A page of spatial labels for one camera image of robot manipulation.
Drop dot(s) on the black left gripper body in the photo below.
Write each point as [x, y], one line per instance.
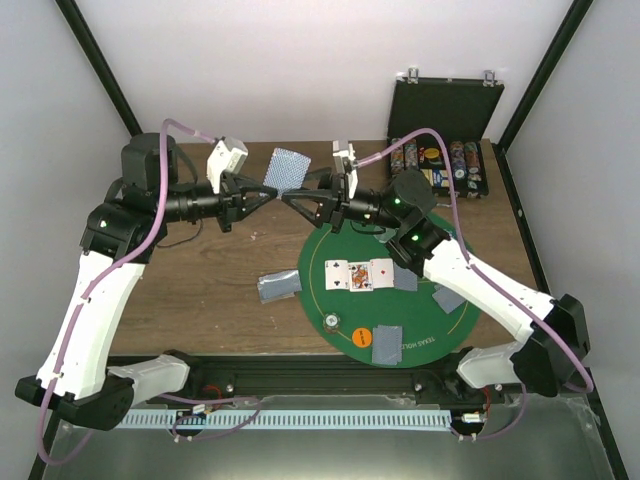
[230, 198]

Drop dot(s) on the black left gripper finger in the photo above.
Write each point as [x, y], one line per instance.
[253, 201]
[248, 185]

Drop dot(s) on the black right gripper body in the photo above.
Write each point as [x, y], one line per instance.
[341, 202]

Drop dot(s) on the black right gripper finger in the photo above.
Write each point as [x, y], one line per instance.
[309, 206]
[316, 184]

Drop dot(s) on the face down community card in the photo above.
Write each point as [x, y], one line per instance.
[405, 280]
[286, 170]

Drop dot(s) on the face up community card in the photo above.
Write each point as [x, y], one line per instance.
[336, 274]

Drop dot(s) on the face up queen card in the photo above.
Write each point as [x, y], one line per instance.
[360, 277]

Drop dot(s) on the face up ace diamonds card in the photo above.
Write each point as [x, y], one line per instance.
[382, 271]

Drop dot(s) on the blue patterned card deck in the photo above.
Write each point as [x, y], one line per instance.
[279, 285]

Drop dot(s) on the orange round blind button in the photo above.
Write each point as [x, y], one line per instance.
[362, 337]

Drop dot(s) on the dealt blue card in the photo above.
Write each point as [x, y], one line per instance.
[447, 300]
[392, 344]
[382, 345]

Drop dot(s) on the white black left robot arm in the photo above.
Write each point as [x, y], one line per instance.
[75, 382]

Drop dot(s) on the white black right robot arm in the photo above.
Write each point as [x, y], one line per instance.
[549, 335]

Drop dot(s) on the round green poker mat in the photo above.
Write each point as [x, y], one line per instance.
[428, 334]

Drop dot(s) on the chip row in case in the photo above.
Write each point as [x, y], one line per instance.
[457, 157]
[472, 160]
[396, 161]
[411, 158]

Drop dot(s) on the blue card box in case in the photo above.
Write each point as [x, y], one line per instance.
[440, 178]

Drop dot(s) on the black poker chip case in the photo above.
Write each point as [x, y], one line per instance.
[458, 109]

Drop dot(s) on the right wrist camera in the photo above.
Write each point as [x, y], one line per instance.
[343, 153]

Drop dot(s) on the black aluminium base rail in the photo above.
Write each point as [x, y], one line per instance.
[330, 374]

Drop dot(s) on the light blue slotted cable duct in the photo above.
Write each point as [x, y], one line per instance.
[404, 420]

